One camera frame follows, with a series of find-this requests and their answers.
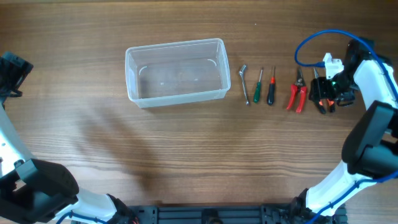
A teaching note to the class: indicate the clear plastic container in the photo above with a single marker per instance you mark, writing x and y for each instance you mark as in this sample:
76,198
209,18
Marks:
177,73

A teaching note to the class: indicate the black red handled screwdriver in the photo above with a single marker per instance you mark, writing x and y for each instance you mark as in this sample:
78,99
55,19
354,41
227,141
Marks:
271,90

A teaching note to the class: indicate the silver socket wrench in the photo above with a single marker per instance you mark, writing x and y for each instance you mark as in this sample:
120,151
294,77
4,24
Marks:
241,74

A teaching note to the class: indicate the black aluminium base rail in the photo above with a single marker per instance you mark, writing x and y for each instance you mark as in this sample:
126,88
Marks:
263,214

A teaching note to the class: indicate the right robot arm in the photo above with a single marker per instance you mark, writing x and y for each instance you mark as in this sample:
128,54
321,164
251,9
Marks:
366,158

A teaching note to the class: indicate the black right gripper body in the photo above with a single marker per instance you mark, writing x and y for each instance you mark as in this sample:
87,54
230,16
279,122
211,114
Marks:
341,87

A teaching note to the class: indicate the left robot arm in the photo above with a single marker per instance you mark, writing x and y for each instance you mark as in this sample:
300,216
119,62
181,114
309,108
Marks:
37,191

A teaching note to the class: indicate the orange black needle-nose pliers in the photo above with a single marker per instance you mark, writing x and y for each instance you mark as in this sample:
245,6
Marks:
320,90

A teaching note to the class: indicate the red handled pruning shears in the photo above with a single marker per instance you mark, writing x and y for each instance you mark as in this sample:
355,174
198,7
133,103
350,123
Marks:
299,88

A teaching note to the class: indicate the green handled screwdriver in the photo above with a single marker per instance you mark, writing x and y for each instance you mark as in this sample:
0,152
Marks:
257,92

